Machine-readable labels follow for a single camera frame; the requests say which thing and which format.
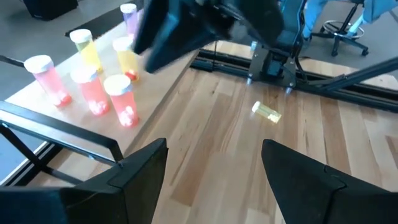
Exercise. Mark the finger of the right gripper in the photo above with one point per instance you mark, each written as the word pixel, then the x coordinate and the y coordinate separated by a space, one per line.
pixel 158 18
pixel 186 43

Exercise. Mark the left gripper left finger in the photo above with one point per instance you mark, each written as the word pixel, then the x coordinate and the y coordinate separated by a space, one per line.
pixel 136 193

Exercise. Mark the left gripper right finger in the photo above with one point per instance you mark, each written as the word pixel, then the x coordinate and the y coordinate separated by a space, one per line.
pixel 298 193

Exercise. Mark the pink pill bottle white cap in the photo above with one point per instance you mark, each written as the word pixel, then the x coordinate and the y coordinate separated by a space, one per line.
pixel 130 21

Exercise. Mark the yellow pill bottle white cap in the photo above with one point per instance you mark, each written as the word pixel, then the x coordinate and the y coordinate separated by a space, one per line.
pixel 127 62
pixel 88 53
pixel 265 111

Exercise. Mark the red pill bottle white cap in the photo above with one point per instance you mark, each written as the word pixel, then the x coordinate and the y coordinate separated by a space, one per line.
pixel 93 96
pixel 51 84
pixel 124 105

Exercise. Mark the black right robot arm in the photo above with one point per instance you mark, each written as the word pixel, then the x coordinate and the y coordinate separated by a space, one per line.
pixel 273 67

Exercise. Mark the black swivel stool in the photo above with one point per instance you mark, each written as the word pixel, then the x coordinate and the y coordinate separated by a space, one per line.
pixel 342 29

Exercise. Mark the black speaker box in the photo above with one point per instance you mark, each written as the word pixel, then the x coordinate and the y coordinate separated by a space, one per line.
pixel 49 7

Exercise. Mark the wooden shelf with black frame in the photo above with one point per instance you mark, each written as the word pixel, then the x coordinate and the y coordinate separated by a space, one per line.
pixel 155 87

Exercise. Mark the black aluminium frame rail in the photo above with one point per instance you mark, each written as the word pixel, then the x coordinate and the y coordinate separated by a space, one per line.
pixel 357 99

